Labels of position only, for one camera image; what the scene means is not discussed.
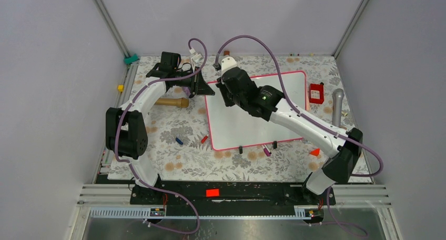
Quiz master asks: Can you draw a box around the blue marker cap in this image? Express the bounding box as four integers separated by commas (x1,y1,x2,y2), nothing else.
175,137,184,145

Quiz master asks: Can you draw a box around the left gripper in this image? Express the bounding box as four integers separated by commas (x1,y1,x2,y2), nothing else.
173,67,215,96

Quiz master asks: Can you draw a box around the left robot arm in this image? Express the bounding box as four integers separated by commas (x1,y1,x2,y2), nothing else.
105,49,215,204

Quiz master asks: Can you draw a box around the gold toy microphone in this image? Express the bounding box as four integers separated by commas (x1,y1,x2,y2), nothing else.
155,98,189,108

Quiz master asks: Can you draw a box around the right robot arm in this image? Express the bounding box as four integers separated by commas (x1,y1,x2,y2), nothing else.
216,67,363,204

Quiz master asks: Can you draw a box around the red capped marker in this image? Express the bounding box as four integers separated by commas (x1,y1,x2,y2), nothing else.
200,135,208,144

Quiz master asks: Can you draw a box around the floral patterned table mat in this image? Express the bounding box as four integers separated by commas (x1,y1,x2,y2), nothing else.
107,55,373,183

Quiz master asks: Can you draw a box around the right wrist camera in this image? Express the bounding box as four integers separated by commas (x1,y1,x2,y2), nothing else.
220,56,238,75

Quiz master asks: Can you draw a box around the magenta capped marker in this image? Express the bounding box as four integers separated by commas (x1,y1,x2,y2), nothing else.
262,145,271,157

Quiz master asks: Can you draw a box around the silver toy microphone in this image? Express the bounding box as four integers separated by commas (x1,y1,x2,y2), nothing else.
332,88,344,127

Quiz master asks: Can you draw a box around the pink framed whiteboard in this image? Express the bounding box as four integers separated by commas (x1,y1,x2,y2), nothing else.
205,71,309,151

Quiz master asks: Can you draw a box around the red small box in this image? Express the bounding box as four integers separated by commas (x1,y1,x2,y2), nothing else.
309,83,325,104

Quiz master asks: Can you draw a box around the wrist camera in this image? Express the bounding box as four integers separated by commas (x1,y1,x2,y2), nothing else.
220,56,238,75
189,48,204,66

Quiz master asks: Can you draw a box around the red triangular block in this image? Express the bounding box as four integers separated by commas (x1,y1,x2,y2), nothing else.
309,148,320,157

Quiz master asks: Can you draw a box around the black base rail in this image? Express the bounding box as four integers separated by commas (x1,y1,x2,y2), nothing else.
95,174,337,208

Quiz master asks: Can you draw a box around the teal corner clamp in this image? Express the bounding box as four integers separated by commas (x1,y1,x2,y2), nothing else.
124,54,139,65

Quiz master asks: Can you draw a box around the red tape label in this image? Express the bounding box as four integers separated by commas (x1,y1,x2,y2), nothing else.
205,188,220,197

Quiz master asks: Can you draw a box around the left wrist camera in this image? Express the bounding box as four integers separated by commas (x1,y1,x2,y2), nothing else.
189,48,204,66

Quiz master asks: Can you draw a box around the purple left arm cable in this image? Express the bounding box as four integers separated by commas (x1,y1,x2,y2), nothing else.
113,38,208,235

